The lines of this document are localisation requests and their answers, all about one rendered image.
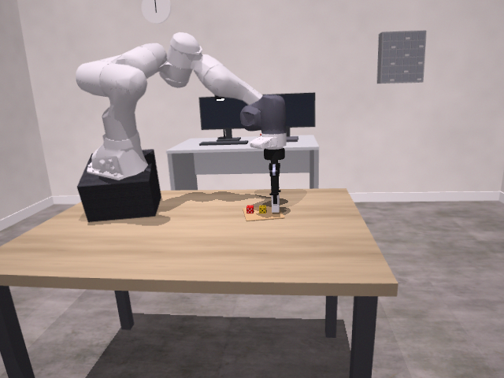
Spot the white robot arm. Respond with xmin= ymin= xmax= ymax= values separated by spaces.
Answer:
xmin=76 ymin=32 xmax=287 ymax=180

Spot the tan textured mat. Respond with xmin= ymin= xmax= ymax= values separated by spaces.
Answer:
xmin=243 ymin=206 xmax=285 ymax=221

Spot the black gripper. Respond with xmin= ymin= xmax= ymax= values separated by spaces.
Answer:
xmin=264 ymin=148 xmax=285 ymax=213

